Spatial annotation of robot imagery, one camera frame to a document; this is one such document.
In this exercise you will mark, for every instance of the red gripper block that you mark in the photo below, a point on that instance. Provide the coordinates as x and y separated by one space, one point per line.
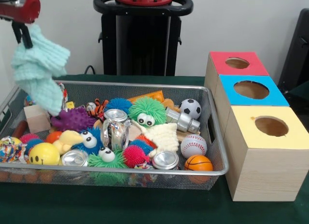
24 11

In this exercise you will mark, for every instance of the light blue cloth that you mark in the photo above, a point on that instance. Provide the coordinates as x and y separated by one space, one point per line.
38 64

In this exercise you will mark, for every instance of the large green fuzzy eyed ball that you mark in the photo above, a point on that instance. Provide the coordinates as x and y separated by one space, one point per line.
144 107

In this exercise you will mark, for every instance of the silver plastic toy truck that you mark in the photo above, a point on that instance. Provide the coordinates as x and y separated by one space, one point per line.
184 121

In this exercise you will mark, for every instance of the shallow metal mesh bin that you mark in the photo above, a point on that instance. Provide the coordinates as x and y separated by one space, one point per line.
72 179

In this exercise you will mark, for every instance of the wooden box with three holes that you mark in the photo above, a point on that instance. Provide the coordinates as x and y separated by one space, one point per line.
260 175

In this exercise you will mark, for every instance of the purple spiky ball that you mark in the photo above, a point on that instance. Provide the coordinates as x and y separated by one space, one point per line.
72 119

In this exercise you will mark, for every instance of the yellow smiley ball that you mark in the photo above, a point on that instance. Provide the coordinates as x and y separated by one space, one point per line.
44 152

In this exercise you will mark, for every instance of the blue fuzzy eyed ball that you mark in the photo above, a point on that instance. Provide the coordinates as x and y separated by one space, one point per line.
96 146

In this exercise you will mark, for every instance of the orange toy brick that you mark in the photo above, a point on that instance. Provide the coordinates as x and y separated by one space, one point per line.
154 96

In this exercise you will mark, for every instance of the small green fuzzy eyed ball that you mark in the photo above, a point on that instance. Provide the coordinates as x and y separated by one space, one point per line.
116 161

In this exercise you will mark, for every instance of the black and white soccer ball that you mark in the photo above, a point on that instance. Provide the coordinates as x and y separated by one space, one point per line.
190 108

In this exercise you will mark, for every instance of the white toy baseball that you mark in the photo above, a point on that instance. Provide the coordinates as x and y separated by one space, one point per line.
193 146

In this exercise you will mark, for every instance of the dark green tablecloth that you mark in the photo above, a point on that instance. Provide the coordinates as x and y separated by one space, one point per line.
144 209
301 91

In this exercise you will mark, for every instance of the orange toy basketball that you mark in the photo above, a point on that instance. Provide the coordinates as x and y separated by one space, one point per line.
198 163

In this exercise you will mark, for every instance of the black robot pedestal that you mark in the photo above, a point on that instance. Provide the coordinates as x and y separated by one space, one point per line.
144 40

